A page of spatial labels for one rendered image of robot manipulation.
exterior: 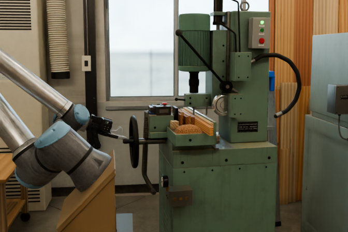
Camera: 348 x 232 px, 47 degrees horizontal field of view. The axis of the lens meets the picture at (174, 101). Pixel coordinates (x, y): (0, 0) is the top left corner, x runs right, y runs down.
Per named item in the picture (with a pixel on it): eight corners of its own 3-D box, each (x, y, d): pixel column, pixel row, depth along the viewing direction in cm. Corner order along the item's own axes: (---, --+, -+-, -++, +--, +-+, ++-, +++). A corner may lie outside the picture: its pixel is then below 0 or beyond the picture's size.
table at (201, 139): (141, 125, 254) (141, 116, 253) (188, 124, 260) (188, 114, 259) (156, 147, 195) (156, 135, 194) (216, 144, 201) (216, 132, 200)
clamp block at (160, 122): (145, 127, 231) (145, 112, 230) (169, 126, 234) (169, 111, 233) (149, 132, 217) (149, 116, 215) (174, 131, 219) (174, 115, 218)
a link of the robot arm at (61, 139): (81, 160, 157) (46, 130, 153) (57, 180, 165) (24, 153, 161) (96, 139, 170) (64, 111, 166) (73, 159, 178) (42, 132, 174)
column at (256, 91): (217, 135, 243) (219, 14, 234) (252, 133, 247) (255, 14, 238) (230, 143, 221) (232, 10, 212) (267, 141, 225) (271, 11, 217)
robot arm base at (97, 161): (110, 166, 159) (91, 149, 157) (76, 199, 160) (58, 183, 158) (112, 151, 178) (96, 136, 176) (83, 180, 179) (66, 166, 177)
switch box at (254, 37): (247, 48, 216) (248, 18, 214) (264, 48, 218) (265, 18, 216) (252, 48, 210) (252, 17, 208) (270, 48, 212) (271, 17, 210)
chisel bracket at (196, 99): (183, 107, 228) (183, 92, 227) (207, 107, 231) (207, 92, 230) (186, 110, 221) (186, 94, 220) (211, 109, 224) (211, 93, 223)
